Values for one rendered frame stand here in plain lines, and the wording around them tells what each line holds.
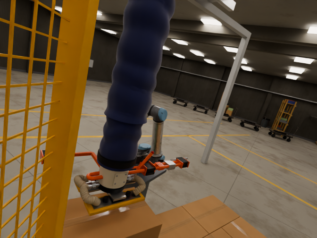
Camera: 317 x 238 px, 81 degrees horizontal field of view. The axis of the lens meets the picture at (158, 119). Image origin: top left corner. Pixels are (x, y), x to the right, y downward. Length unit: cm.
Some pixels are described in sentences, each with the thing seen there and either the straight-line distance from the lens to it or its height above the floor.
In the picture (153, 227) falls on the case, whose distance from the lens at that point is 135.
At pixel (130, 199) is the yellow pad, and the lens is 119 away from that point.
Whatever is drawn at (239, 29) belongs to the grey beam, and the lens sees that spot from 453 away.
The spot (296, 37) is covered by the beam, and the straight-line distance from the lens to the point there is 670.
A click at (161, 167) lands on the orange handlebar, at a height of 125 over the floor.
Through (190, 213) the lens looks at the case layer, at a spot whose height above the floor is 54.
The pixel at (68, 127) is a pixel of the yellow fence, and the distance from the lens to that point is 45.
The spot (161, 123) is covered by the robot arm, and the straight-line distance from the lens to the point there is 180.
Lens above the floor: 187
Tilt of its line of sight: 13 degrees down
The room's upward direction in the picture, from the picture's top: 15 degrees clockwise
